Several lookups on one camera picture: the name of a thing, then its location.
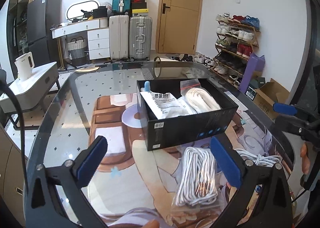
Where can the person's right hand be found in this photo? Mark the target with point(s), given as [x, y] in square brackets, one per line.
[305, 159]

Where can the black glass display cabinet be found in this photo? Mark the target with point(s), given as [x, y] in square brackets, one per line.
[17, 41]

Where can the brown cardboard box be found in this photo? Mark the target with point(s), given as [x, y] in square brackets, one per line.
[271, 92]

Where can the white suitcase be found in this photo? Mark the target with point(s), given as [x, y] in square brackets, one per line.
[119, 37]

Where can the white low cabinet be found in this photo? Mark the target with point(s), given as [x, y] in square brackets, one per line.
[31, 93]

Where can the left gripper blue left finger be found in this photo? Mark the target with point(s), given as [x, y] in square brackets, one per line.
[88, 160]

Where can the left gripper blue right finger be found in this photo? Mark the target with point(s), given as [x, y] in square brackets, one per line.
[227, 159]

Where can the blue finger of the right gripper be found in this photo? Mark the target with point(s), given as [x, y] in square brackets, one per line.
[285, 109]

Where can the silver suitcase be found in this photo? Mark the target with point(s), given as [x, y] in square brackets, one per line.
[140, 33]

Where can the stacked shoe boxes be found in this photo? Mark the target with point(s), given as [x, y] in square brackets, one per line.
[139, 8]

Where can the oval black framed mirror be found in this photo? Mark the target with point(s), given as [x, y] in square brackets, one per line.
[79, 10]

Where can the white drawer desk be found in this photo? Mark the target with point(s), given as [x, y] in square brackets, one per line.
[94, 31]

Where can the wooden door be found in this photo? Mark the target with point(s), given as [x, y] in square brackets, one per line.
[178, 25]

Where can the bagged white shoelaces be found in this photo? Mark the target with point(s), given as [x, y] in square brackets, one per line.
[198, 189]

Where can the wooden shoe rack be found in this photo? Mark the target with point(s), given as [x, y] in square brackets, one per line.
[235, 44]

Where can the black refrigerator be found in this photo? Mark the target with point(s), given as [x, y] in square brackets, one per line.
[42, 15]

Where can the white electric kettle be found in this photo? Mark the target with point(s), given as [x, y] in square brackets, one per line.
[25, 65]

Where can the white blue plush toy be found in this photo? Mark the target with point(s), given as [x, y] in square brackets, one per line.
[146, 87]

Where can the anime printed desk mat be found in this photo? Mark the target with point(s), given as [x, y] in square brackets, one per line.
[134, 187]

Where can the white medicine packet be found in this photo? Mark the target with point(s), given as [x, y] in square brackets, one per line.
[166, 105]

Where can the purple yoga mat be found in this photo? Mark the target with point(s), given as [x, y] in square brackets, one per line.
[254, 64]

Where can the black cardboard box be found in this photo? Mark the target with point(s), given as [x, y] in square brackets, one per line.
[168, 120]

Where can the woven laundry basket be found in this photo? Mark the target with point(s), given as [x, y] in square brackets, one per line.
[77, 51]

